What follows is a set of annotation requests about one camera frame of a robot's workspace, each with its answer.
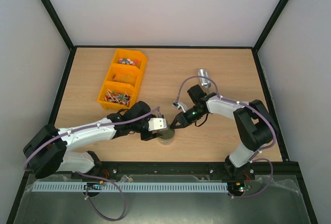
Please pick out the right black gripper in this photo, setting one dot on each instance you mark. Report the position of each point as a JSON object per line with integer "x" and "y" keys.
{"x": 184, "y": 118}

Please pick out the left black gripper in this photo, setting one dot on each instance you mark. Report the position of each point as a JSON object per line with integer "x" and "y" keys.
{"x": 149, "y": 136}

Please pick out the clear plastic jar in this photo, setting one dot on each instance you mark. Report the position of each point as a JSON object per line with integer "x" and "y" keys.
{"x": 166, "y": 142}

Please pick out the white jar lid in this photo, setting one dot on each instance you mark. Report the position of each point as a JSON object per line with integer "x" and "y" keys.
{"x": 166, "y": 134}

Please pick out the metal scoop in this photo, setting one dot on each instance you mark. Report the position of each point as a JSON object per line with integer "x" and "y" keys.
{"x": 205, "y": 82}

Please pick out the yellow bin with lollipops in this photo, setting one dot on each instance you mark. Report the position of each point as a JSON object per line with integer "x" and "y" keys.
{"x": 115, "y": 95}

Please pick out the yellow bin with star candies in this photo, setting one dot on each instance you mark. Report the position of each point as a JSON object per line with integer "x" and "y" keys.
{"x": 129, "y": 57}

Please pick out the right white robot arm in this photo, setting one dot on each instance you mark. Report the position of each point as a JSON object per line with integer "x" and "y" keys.
{"x": 257, "y": 130}

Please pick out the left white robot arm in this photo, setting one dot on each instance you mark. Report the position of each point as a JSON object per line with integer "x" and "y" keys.
{"x": 53, "y": 149}

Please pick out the white slotted cable duct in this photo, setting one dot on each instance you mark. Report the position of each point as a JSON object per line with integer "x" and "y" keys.
{"x": 130, "y": 187}

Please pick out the black aluminium frame rail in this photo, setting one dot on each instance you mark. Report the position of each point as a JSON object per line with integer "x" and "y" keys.
{"x": 210, "y": 170}

